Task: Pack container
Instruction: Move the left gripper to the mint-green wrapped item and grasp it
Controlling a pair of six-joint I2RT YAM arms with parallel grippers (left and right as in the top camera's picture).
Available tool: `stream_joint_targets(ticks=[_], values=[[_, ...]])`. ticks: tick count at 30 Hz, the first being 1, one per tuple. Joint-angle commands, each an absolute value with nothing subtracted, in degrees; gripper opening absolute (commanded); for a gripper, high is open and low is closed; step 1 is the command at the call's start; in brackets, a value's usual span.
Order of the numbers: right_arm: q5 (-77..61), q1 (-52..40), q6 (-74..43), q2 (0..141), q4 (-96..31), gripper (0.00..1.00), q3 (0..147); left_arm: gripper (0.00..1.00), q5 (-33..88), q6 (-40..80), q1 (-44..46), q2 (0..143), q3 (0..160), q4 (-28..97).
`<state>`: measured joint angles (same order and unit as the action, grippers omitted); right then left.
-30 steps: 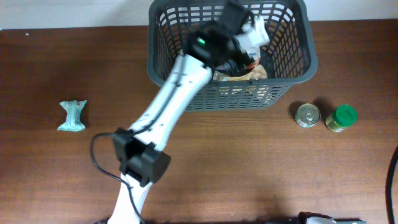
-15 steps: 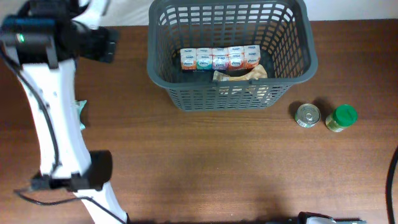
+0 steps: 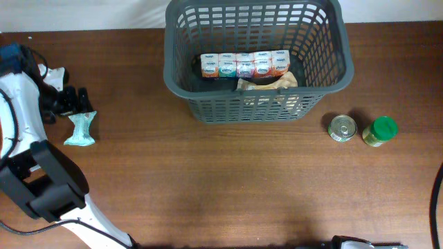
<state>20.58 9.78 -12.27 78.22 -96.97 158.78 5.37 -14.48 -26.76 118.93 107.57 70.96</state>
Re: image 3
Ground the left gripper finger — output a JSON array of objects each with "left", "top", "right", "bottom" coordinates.
[
  {"left": 78, "top": 88, "right": 93, "bottom": 113},
  {"left": 62, "top": 86, "right": 78, "bottom": 116}
]

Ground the teal snack wrapper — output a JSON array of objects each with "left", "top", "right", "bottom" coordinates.
[{"left": 64, "top": 111, "right": 97, "bottom": 147}]

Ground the white tissue pack strip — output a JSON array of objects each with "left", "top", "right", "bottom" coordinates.
[{"left": 199, "top": 50, "right": 291, "bottom": 78}]

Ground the tan paper bag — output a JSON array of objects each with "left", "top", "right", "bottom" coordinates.
[{"left": 236, "top": 71, "right": 299, "bottom": 110}]

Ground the grey plastic basket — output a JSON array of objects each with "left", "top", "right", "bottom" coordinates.
[{"left": 163, "top": 0, "right": 354, "bottom": 123}]

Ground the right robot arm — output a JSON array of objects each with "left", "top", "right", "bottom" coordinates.
[{"left": 296, "top": 235, "right": 409, "bottom": 249}]

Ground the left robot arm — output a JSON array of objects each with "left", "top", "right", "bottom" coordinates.
[{"left": 1, "top": 43, "right": 138, "bottom": 248}]

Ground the tin can green label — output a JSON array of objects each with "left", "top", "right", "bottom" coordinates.
[{"left": 328, "top": 115, "right": 357, "bottom": 142}]

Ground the green lid glass jar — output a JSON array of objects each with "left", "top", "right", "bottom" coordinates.
[{"left": 362, "top": 116, "right": 399, "bottom": 147}]

